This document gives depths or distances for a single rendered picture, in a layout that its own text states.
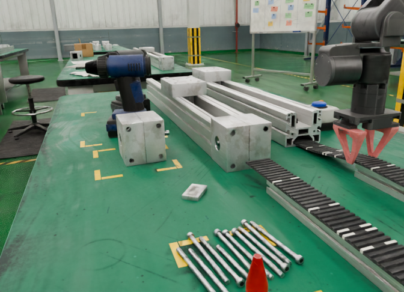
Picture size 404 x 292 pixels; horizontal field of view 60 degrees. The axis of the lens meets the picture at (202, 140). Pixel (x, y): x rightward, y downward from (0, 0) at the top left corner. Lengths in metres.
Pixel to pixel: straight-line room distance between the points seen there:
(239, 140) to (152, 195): 0.21
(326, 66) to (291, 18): 5.96
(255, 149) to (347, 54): 0.25
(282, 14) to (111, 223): 6.32
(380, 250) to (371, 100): 0.31
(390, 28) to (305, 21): 5.77
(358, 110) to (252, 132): 0.20
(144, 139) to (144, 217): 0.24
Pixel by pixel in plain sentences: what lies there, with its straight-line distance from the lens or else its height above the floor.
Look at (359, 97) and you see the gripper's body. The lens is 0.69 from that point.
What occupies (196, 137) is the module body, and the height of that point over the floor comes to 0.80.
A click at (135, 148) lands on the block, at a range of 0.77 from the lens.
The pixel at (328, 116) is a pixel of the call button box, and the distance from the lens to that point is 1.03.
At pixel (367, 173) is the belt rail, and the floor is 0.80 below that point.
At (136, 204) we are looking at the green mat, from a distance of 0.61.
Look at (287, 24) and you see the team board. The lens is 6.63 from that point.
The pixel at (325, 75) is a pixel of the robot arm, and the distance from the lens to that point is 0.64.
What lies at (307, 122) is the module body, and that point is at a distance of 0.91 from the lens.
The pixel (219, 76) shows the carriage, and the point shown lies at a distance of 1.37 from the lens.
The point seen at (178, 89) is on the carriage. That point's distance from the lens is 1.06.
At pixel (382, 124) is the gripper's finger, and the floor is 0.89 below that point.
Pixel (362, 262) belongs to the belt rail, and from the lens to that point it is 0.48.
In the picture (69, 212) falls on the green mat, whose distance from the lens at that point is 0.62.
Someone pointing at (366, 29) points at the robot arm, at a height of 1.05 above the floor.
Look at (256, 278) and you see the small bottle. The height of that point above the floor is 0.88.
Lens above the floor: 1.06
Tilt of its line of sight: 18 degrees down
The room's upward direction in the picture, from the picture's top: 2 degrees counter-clockwise
